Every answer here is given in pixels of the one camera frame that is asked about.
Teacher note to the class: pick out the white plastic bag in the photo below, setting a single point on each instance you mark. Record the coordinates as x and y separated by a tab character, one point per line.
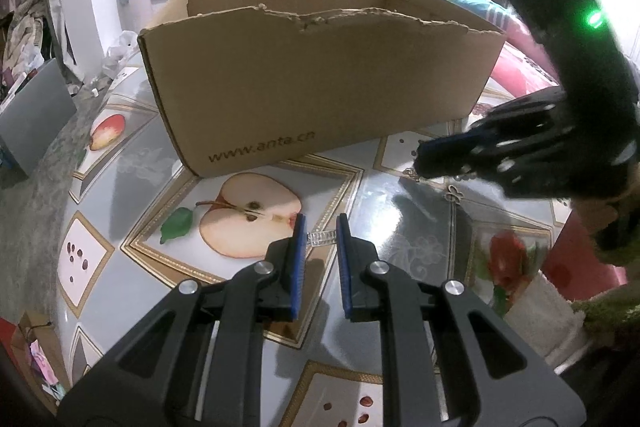
120	54

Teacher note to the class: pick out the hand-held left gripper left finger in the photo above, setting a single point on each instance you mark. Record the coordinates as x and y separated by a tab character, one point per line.
299	257

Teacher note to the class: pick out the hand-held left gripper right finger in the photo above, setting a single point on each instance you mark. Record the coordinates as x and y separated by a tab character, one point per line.
343	257

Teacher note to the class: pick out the pile of clothes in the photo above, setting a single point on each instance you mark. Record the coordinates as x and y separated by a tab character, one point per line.
25	32

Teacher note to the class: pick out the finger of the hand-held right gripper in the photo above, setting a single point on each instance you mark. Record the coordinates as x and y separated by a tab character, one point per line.
500	162
525	117

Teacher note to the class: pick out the white fluffy cloth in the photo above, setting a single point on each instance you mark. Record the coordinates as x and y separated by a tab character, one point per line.
545	322

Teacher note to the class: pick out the brown paper bag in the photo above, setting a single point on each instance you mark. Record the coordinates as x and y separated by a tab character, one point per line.
42	357

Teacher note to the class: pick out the brown cardboard box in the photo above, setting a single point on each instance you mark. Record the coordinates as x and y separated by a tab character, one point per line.
300	97

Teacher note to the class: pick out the grey cabinet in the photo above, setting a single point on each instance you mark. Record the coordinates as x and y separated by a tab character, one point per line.
35	117

